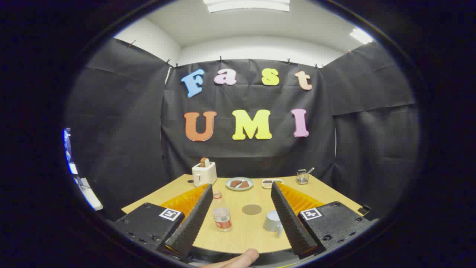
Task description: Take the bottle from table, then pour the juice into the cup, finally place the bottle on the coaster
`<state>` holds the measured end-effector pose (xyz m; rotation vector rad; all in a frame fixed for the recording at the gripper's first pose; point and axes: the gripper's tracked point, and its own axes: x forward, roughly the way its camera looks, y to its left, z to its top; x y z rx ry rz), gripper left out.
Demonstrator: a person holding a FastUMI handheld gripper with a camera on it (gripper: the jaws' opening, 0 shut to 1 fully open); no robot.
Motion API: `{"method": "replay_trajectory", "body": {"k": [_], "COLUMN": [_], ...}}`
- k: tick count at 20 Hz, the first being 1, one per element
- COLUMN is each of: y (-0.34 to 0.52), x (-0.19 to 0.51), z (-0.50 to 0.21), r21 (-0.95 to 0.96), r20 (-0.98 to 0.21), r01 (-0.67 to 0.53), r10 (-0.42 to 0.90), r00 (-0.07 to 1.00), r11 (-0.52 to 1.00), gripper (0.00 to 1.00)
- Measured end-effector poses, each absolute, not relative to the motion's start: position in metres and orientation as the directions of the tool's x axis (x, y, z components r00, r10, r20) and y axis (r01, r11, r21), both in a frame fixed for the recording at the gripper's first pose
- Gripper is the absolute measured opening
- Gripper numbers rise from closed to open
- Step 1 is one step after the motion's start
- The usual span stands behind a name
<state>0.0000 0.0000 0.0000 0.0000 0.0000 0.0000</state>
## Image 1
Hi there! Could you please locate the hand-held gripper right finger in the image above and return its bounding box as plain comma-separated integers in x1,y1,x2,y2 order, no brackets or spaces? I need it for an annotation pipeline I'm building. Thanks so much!
270,181,372,259

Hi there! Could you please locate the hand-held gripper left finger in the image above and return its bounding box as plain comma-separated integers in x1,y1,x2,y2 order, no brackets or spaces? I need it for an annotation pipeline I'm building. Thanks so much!
112,183,214,259

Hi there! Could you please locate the white cup with handle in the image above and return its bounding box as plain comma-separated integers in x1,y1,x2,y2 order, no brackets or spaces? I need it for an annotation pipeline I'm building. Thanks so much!
263,210,284,238

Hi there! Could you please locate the clear plastic bottle red label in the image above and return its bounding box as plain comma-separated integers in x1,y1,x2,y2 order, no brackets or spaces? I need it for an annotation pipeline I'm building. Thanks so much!
212,191,233,232

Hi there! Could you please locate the wooden table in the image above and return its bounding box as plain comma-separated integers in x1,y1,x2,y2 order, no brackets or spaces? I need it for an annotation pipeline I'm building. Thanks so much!
121,173,365,254

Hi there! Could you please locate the white toaster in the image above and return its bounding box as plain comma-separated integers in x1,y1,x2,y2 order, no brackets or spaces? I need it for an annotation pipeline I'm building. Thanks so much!
192,161,218,187

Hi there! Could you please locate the pale green plate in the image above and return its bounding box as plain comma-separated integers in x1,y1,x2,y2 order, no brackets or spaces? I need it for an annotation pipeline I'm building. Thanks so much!
226,177,254,191

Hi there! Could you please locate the black backdrop cloth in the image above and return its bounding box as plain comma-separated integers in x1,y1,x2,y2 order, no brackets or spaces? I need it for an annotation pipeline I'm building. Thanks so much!
65,37,421,220

